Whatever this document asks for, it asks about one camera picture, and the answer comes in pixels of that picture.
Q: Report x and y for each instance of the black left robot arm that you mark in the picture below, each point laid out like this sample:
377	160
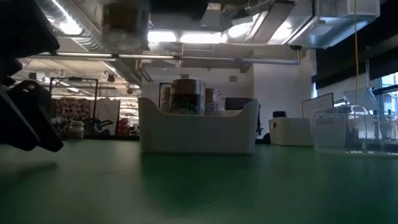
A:
25	25

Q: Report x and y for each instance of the ceiling light panel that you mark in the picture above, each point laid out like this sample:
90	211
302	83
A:
186	37

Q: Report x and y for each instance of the grey junction box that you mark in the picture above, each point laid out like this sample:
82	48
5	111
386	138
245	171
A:
215	23

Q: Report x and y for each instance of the horizontal ceiling pipe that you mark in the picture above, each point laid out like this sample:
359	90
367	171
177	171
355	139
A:
202	58

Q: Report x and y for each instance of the black monitor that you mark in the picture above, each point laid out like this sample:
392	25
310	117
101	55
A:
236	103

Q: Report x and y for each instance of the white banner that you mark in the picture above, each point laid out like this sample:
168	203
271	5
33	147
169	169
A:
109	112

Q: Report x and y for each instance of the white plastic bin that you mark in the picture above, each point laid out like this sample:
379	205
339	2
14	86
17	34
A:
196	133
289	132

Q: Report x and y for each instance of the black tripod stand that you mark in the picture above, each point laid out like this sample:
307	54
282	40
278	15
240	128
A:
259	121

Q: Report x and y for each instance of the whiteboard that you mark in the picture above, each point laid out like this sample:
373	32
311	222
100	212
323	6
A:
317	105

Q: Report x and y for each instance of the green table mat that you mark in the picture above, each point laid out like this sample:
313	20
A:
199	186

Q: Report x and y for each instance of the white angled shade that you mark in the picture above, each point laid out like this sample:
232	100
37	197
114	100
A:
362	98

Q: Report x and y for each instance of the clear plastic bin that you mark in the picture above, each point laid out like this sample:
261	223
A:
342	137

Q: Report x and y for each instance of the window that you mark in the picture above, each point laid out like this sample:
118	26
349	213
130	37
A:
390	93

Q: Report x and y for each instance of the black station frame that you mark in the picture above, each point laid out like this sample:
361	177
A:
160	93
74	79

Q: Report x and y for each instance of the large spiral ceiling duct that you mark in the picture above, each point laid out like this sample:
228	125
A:
93	43

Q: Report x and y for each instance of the patterned wall panel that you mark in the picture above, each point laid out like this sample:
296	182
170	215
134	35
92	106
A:
71	107

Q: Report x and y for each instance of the silver rectangular duct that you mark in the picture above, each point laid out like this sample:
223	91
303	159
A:
326	28

